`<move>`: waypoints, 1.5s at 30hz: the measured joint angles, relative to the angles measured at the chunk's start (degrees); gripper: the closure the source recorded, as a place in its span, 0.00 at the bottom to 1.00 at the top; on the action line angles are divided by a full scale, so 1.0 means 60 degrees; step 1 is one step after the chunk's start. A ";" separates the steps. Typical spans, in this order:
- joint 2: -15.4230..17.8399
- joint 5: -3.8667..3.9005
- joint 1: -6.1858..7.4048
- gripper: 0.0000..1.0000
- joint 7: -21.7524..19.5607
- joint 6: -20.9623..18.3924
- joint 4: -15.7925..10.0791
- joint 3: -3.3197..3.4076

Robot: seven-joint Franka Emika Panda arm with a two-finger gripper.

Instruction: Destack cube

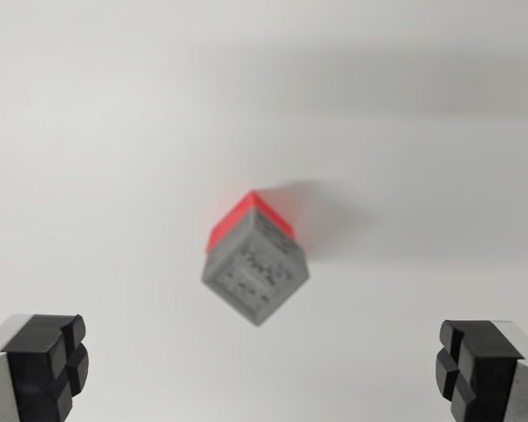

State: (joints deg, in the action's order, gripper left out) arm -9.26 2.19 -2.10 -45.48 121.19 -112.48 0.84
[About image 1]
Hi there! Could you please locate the black silver gripper right finger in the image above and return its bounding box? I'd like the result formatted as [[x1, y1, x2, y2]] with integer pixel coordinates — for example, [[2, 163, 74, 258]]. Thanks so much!
[[434, 319, 528, 422]]

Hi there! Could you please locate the red cube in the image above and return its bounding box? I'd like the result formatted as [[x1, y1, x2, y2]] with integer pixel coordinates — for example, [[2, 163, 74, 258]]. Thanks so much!
[[205, 190, 297, 255]]

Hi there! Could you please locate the black silver gripper left finger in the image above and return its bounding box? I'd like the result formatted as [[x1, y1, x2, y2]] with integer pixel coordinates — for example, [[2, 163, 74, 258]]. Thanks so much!
[[0, 313, 90, 422]]

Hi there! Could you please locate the grey embossed cube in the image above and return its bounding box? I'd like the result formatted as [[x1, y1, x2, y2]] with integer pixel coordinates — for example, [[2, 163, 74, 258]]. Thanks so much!
[[201, 206, 312, 328]]

